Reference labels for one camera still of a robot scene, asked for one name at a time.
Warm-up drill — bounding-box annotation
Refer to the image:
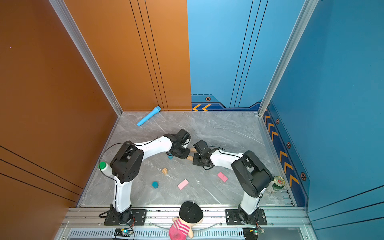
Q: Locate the large teal cylinder block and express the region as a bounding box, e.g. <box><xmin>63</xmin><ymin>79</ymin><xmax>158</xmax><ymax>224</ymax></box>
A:
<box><xmin>152</xmin><ymin>181</ymin><xmax>159</xmax><ymax>189</ymax></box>

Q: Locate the blue toy microphone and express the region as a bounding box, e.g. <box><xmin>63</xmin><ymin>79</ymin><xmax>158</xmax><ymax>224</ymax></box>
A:
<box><xmin>137</xmin><ymin>106</ymin><xmax>162</xmax><ymax>127</ymax></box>

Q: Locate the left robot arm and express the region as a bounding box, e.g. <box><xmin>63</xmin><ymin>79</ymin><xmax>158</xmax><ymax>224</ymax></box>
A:
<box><xmin>108</xmin><ymin>129</ymin><xmax>191</xmax><ymax>225</ymax></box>

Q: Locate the light pink wood block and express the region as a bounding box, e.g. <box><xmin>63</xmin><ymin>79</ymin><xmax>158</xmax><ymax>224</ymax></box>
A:
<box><xmin>178</xmin><ymin>179</ymin><xmax>189</xmax><ymax>190</ymax></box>

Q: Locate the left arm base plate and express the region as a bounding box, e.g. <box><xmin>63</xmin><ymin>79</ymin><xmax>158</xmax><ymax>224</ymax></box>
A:
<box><xmin>104</xmin><ymin>209</ymin><xmax>147</xmax><ymax>227</ymax></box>

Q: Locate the green circuit board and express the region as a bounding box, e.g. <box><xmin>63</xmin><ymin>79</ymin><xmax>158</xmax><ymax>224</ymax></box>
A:
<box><xmin>114</xmin><ymin>228</ymin><xmax>135</xmax><ymax>240</ymax></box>

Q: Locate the doll with black hat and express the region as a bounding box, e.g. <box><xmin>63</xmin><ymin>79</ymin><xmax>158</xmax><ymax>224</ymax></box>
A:
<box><xmin>169</xmin><ymin>201</ymin><xmax>204</xmax><ymax>240</ymax></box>

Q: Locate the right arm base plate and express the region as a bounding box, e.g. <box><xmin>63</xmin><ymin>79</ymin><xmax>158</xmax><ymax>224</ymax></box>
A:
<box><xmin>226</xmin><ymin>208</ymin><xmax>268</xmax><ymax>226</ymax></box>

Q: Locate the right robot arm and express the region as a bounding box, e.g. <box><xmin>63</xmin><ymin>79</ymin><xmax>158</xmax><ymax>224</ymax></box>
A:
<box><xmin>193</xmin><ymin>140</ymin><xmax>273</xmax><ymax>226</ymax></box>

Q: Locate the dark pink wood block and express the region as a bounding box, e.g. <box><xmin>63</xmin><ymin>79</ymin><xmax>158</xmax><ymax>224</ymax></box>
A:
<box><xmin>217</xmin><ymin>172</ymin><xmax>228</xmax><ymax>183</ymax></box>

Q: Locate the aluminium front rail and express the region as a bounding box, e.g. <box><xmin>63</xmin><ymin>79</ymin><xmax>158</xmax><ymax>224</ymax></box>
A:
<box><xmin>54</xmin><ymin>204</ymin><xmax>317</xmax><ymax>240</ymax></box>

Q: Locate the green beverage can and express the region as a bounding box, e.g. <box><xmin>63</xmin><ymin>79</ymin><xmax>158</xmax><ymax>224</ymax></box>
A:
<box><xmin>267</xmin><ymin>176</ymin><xmax>286</xmax><ymax>194</ymax></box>

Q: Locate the right small circuit board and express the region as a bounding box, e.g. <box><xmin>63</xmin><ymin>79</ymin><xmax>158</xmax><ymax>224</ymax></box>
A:
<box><xmin>253</xmin><ymin>229</ymin><xmax>265</xmax><ymax>236</ymax></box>

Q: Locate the green cap white bottle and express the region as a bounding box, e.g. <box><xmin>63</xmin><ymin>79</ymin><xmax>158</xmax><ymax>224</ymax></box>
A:
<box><xmin>99</xmin><ymin>162</ymin><xmax>113</xmax><ymax>177</ymax></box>

